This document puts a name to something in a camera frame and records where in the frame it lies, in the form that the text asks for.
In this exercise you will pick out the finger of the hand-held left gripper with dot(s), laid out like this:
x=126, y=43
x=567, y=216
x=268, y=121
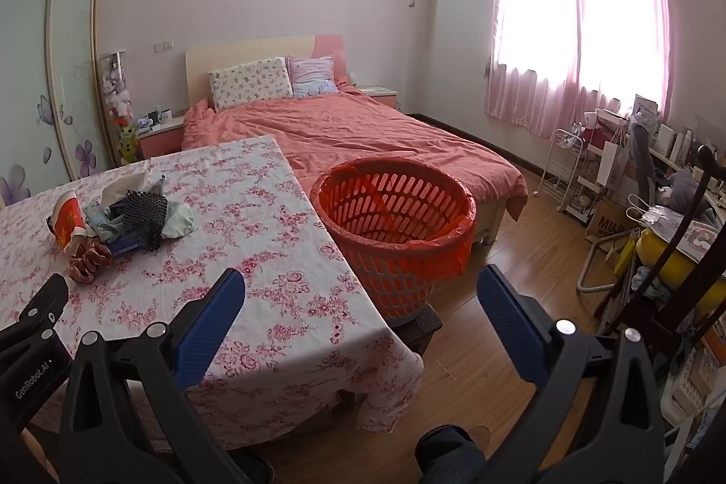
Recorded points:
x=42, y=302

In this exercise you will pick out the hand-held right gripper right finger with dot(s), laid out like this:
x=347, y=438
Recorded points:
x=510, y=325

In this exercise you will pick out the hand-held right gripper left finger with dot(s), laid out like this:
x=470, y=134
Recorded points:
x=210, y=325

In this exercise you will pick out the red paper cup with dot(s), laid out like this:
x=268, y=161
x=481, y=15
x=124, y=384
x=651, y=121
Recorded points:
x=68, y=223

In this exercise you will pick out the dark blue wrapper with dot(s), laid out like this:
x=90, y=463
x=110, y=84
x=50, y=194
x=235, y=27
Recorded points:
x=122, y=244

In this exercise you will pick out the orange plastic basket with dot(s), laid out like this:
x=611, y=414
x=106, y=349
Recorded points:
x=391, y=285

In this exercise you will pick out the black mesh net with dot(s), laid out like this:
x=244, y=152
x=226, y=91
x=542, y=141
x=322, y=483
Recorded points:
x=142, y=217

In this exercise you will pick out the white paper tissue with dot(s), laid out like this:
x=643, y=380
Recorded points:
x=122, y=189

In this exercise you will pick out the dark wooden stool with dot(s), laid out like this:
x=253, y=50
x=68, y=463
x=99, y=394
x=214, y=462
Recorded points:
x=422, y=328

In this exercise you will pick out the pink floral tablecloth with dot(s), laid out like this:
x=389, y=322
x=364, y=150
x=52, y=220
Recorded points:
x=255, y=246

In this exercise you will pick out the brown slipper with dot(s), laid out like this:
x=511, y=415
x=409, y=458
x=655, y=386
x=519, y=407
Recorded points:
x=483, y=436

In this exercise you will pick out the dark wooden chair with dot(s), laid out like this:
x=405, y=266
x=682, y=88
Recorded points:
x=641, y=314

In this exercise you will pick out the printed cardboard box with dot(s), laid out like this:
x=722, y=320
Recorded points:
x=610, y=226

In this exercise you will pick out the person's right leg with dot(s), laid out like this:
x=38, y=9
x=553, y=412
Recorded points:
x=448, y=455

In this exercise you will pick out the white storage trolley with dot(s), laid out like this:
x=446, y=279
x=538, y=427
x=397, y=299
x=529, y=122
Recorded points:
x=587, y=200

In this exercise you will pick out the yellow plastic tub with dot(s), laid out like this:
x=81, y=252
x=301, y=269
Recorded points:
x=658, y=248

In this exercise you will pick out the green yellow plush toy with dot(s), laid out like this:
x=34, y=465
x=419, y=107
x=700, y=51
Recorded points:
x=128, y=144

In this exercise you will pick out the pink nightstand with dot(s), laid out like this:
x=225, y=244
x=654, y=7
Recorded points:
x=161, y=138

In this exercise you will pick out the white paper bag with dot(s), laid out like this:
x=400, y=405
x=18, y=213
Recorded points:
x=612, y=161

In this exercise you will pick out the magazine with red print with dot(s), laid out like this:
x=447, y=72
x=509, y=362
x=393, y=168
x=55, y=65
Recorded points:
x=700, y=237

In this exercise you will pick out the white mug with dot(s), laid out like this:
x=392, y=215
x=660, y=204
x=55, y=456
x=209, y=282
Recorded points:
x=165, y=114

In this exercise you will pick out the cluttered desk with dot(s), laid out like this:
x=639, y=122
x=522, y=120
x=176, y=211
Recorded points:
x=678, y=161

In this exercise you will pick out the salmon duvet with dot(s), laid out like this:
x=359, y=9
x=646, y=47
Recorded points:
x=351, y=132

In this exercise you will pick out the sliding wardrobe with flower print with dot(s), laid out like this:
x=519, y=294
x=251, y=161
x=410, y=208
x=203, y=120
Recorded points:
x=68, y=64

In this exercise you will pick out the white floral pillow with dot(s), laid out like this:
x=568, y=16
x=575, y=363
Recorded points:
x=249, y=84

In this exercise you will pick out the beige nightstand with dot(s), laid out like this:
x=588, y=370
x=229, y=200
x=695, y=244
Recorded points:
x=380, y=95

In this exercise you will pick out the pink striped pillow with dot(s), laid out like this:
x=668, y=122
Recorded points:
x=312, y=76

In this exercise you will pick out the bed with beige headboard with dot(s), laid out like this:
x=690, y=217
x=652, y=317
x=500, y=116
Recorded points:
x=249, y=53

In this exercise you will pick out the white metal tube frame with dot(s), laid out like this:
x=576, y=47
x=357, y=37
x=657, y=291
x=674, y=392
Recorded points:
x=587, y=280

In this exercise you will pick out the picture frame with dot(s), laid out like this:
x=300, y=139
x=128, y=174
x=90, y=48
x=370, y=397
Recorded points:
x=645, y=107

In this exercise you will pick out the white wall switch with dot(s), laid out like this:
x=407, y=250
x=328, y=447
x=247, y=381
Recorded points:
x=163, y=45

